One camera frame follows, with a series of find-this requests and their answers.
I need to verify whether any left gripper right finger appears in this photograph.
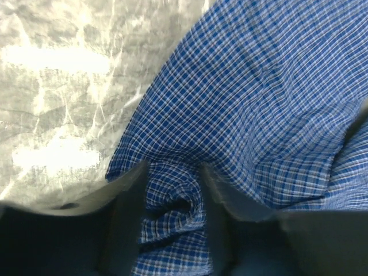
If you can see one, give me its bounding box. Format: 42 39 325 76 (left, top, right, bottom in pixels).
201 165 367 275

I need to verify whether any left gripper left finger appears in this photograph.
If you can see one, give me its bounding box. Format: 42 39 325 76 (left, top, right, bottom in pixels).
1 161 148 275

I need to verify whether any blue plaid long sleeve shirt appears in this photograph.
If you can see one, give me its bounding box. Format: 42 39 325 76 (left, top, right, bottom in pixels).
106 1 367 275

